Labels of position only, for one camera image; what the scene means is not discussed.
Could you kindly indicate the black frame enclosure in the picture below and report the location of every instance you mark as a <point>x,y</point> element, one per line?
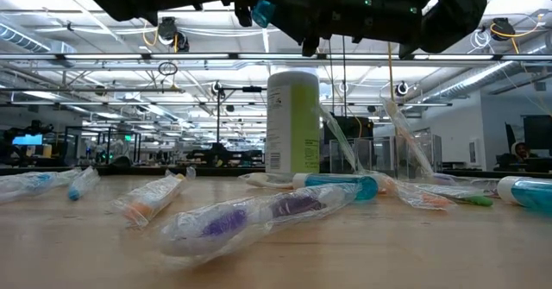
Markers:
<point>108,146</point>

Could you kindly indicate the black dome object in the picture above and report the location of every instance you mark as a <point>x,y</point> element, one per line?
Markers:
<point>121,165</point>

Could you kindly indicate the black ceiling rail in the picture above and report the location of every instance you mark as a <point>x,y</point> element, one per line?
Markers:
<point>86,90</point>

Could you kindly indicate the blue-lit computer monitor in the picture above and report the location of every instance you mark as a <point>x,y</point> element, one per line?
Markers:
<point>27,140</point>

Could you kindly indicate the black computer monitor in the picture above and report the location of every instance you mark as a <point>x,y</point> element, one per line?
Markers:
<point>538,133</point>

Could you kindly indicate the white toothbrush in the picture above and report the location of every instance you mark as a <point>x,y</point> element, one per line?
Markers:
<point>340,140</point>

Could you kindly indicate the background black robot arm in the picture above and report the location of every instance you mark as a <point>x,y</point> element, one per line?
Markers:
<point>215,153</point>

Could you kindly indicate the long ceiling light bar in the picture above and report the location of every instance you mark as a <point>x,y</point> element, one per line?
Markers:
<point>129,104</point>
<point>172,57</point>

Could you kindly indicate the white green wipes canister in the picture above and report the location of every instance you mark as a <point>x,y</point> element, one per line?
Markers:
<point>293,125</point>

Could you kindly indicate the person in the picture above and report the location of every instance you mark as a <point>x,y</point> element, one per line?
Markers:
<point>522,151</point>

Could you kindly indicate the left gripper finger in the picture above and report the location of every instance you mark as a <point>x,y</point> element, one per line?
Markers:
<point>286,15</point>
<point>243,15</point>

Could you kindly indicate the clear acrylic organizer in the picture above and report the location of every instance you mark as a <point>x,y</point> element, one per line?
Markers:
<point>371,155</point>

